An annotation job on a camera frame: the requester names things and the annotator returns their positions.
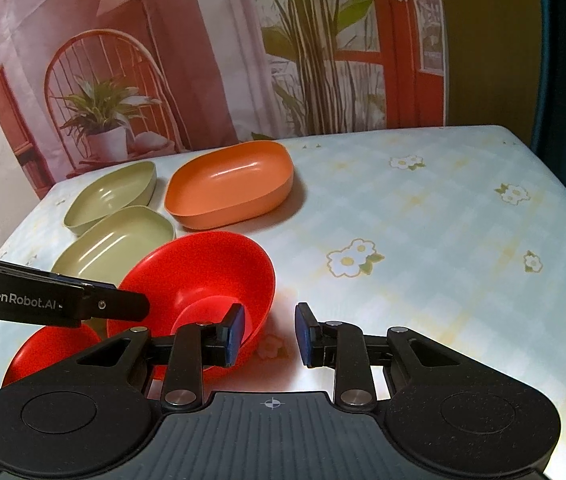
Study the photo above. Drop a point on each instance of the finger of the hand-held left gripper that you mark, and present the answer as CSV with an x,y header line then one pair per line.
x,y
120,304

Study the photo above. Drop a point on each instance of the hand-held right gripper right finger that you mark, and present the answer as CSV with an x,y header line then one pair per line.
x,y
303,336

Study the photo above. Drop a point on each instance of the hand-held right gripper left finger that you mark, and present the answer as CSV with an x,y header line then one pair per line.
x,y
234,336

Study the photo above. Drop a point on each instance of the red bowl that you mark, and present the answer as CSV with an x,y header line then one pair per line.
x,y
203,270
48,355

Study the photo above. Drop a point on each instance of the green rounded plate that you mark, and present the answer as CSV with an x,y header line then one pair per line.
x,y
113,240

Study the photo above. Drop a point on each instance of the green leaf-shaped plate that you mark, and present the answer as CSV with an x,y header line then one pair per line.
x,y
108,195

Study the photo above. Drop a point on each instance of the pink plate underneath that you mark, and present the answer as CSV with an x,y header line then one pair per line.
x,y
228,185

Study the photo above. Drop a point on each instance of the printed backdrop cloth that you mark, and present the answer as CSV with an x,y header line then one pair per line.
x,y
203,50

